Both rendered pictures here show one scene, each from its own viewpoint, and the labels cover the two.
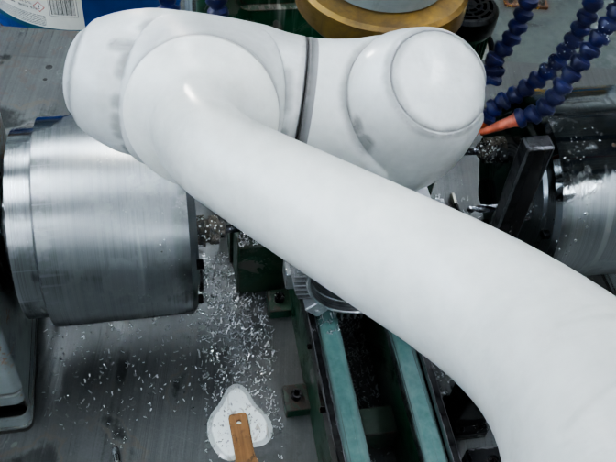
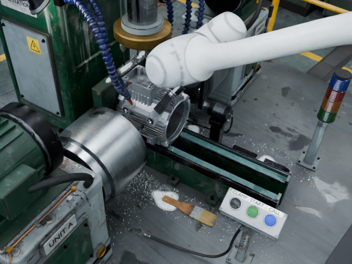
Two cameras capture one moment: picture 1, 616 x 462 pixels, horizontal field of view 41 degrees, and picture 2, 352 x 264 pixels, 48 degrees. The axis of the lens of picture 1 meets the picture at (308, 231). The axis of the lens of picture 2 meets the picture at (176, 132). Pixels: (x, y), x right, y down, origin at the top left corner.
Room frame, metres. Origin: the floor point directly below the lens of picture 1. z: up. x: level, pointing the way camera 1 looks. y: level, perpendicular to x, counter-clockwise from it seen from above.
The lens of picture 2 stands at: (-0.11, 0.68, 1.93)
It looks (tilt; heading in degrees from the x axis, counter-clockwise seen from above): 43 degrees down; 314
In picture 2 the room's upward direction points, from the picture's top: 4 degrees clockwise
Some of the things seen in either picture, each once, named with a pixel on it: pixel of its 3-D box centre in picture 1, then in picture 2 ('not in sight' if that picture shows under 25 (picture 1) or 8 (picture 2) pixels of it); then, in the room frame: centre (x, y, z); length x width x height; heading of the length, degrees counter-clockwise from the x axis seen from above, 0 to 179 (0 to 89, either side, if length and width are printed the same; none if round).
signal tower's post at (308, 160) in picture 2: not in sight; (323, 121); (0.27, -0.49, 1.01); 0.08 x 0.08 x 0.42; 15
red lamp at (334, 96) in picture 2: not in sight; (336, 91); (0.27, -0.49, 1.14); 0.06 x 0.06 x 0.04
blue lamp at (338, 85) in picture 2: not in sight; (340, 80); (0.27, -0.49, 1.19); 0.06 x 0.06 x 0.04
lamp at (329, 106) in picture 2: not in sight; (331, 102); (0.27, -0.49, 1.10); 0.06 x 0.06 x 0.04
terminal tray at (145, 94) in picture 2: not in sight; (144, 85); (0.75, -0.05, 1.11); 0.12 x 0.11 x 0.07; 15
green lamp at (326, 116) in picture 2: not in sight; (327, 112); (0.27, -0.49, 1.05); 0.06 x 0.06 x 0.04
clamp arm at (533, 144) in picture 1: (506, 225); (205, 79); (0.63, -0.22, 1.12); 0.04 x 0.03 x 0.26; 15
